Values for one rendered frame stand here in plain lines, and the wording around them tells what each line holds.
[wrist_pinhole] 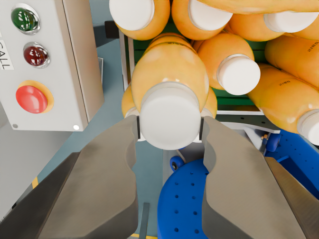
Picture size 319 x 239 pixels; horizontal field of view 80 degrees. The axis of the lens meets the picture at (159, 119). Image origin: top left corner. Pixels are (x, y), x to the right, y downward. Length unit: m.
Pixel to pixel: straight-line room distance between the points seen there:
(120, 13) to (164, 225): 0.30
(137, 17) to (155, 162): 1.61
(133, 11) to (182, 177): 0.31
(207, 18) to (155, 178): 1.76
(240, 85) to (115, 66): 1.22
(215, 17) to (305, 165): 0.85
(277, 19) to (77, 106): 0.23
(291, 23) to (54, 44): 0.23
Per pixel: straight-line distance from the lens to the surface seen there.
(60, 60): 0.25
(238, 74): 0.22
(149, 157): 1.72
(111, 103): 1.50
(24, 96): 0.27
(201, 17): 0.20
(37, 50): 0.25
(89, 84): 0.30
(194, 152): 0.50
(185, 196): 0.38
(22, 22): 0.25
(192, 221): 0.35
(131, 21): 0.20
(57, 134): 0.96
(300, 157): 1.02
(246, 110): 0.40
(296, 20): 0.23
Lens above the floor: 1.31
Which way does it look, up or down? 61 degrees down
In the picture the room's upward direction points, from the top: 174 degrees counter-clockwise
